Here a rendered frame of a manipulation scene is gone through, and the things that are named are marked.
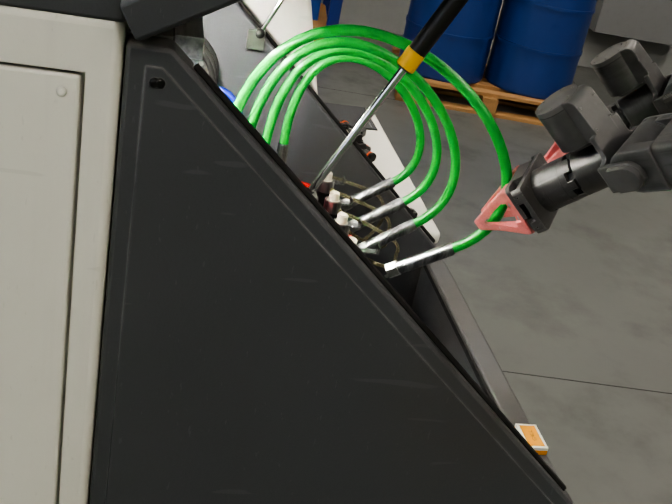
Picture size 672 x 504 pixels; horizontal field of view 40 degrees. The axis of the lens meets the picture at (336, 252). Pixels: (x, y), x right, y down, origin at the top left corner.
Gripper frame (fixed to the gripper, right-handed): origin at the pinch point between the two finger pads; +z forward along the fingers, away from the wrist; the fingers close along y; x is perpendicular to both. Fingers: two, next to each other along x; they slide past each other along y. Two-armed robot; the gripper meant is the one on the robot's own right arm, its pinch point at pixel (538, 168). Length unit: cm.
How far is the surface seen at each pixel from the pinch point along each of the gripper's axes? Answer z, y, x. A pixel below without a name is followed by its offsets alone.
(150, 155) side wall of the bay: 22, 42, 59
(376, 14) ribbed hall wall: 107, -42, -628
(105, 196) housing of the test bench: 27, 41, 60
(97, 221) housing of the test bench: 30, 40, 61
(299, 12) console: 19.6, 39.0, -13.8
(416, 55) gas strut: -2, 34, 52
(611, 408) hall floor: 37, -136, -132
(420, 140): 14.1, 11.7, -7.8
